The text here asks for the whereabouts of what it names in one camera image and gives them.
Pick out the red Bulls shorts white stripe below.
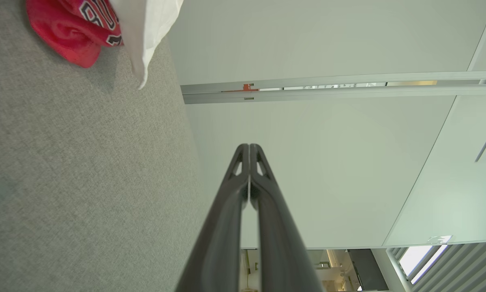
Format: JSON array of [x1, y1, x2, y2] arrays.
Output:
[[26, 0, 124, 68]]

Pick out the dark screen panel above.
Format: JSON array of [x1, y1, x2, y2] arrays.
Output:
[[347, 249, 389, 291]]

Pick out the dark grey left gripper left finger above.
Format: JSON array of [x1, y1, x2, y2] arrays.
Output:
[[176, 144, 250, 292]]

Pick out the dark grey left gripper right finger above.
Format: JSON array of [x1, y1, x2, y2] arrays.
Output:
[[250, 144, 324, 292]]

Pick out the red white-sleeved t-shirt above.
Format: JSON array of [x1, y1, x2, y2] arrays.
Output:
[[109, 0, 184, 90]]

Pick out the grey aluminium wall rail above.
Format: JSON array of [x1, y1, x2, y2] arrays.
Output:
[[181, 71, 486, 105]]

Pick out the grey window blinds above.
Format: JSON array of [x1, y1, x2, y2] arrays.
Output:
[[387, 241, 486, 292]]

